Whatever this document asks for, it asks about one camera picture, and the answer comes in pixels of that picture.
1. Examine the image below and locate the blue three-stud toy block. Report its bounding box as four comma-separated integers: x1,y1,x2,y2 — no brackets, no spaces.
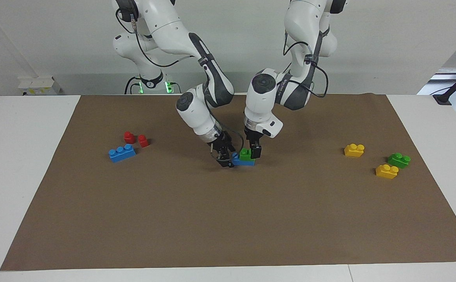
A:
108,144,137,163
232,152,256,166

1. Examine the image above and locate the yellow two-stud toy block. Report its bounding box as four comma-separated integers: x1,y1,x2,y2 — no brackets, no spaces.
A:
375,164,399,180
344,144,365,157

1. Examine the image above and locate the brown paper table mat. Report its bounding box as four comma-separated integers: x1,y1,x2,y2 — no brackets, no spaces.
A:
0,93,456,271

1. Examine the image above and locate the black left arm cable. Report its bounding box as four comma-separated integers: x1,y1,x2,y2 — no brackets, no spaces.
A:
283,31,329,98

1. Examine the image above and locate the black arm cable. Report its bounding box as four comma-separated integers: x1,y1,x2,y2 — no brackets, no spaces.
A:
283,31,329,98
115,8,246,164

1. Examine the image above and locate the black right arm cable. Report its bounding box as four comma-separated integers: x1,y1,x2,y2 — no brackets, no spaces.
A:
115,8,246,164

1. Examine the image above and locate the black right base cable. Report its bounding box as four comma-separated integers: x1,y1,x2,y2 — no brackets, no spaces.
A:
124,76,139,95

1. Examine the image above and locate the white wall socket box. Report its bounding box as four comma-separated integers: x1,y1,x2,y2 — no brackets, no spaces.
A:
18,76,62,96

